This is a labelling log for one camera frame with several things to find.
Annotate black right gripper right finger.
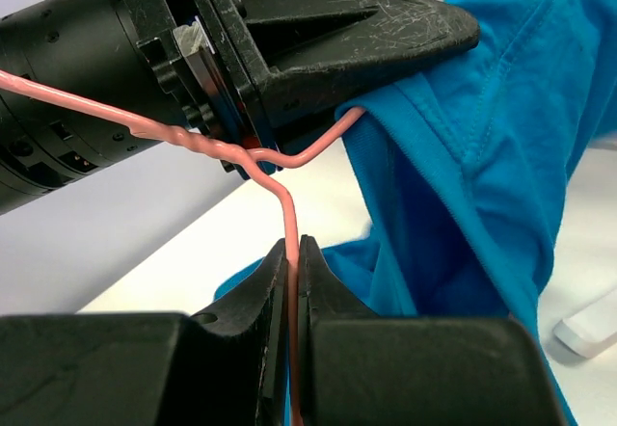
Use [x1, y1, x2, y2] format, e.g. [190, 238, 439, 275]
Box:
[298, 236, 565, 425]

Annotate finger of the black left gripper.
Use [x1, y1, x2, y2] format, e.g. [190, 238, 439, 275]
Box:
[193, 0, 480, 154]

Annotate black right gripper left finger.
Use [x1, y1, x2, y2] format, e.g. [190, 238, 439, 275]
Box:
[1, 242, 287, 425]

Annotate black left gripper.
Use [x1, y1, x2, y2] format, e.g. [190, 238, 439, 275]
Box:
[1, 0, 228, 213]

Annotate blue t shirt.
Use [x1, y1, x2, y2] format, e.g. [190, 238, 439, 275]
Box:
[211, 0, 617, 426]

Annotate white clothes rack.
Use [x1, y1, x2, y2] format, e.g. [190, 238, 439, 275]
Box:
[552, 136, 617, 360]

